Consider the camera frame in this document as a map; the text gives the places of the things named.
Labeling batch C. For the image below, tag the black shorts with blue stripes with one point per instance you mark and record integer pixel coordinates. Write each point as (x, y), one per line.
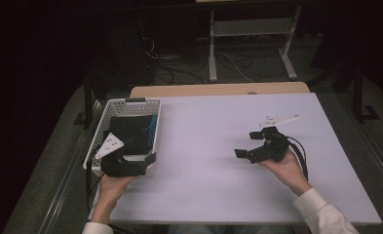
(134, 130)

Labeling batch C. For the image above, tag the metal floor rail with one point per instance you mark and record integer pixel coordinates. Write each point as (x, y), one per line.
(374, 156)
(65, 182)

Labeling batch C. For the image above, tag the white metal stand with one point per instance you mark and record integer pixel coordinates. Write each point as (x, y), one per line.
(250, 27)

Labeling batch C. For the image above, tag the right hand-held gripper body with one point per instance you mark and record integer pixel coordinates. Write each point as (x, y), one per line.
(273, 149)

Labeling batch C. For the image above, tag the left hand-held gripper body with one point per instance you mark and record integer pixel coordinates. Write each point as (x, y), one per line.
(121, 167)

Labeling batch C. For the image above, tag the person's left hand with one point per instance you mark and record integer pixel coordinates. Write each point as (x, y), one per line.
(112, 190)

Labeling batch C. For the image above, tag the black metal stand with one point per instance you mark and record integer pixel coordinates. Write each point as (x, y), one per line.
(88, 97)
(358, 94)

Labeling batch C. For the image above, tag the wooden table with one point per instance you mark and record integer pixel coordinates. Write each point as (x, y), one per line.
(218, 89)

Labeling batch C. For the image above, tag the person's right hand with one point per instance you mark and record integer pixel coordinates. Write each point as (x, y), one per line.
(289, 172)

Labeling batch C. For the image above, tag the white perforated plastic basket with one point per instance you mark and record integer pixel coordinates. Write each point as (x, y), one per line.
(114, 109)

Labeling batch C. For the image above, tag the white table board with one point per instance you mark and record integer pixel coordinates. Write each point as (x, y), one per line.
(205, 182)

